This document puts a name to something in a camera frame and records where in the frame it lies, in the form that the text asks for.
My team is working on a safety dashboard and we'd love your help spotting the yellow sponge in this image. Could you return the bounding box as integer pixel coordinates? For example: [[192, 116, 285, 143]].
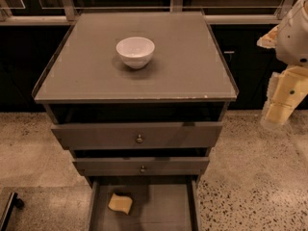
[[108, 193, 133, 215]]

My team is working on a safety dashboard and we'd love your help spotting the grey bottom drawer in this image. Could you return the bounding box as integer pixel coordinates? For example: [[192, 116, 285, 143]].
[[85, 175, 201, 231]]

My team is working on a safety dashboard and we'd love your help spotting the white ceramic bowl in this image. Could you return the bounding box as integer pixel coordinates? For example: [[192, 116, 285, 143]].
[[115, 37, 155, 69]]

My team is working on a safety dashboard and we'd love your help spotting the metal railing frame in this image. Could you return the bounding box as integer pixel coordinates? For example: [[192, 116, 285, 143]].
[[0, 0, 296, 25]]

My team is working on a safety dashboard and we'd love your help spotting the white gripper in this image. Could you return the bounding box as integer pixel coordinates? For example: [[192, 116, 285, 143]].
[[257, 0, 308, 126]]

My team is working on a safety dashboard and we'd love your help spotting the brass top drawer knob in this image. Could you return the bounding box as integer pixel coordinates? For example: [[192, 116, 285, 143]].
[[136, 134, 143, 143]]

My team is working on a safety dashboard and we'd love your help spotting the grey drawer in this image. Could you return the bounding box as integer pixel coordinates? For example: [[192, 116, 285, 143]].
[[73, 157, 209, 176], [85, 175, 201, 231], [51, 122, 222, 150]]

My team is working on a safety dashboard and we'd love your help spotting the grey middle drawer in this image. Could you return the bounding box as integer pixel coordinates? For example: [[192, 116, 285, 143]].
[[73, 157, 209, 176]]

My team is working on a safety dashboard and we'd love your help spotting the grey drawer cabinet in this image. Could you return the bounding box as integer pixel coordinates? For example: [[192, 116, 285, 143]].
[[31, 11, 240, 185]]

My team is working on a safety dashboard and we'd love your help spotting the grey top drawer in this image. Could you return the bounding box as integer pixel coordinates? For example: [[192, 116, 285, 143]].
[[51, 122, 222, 150]]

